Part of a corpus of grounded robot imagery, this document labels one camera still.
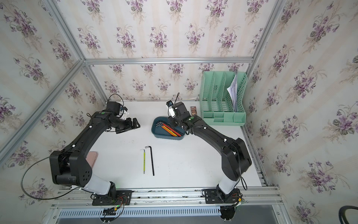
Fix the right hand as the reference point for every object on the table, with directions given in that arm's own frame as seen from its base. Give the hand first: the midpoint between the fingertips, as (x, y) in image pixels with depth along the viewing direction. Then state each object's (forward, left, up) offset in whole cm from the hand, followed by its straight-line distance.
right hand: (173, 116), depth 86 cm
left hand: (-6, +24, -3) cm, 25 cm away
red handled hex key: (+2, +3, -17) cm, 18 cm away
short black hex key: (-20, +14, -19) cm, 31 cm away
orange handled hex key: (+2, +6, -18) cm, 19 cm away
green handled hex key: (-22, +18, -18) cm, 34 cm away
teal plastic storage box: (-1, +10, -16) cm, 19 cm away
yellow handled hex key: (0, +3, -17) cm, 18 cm away
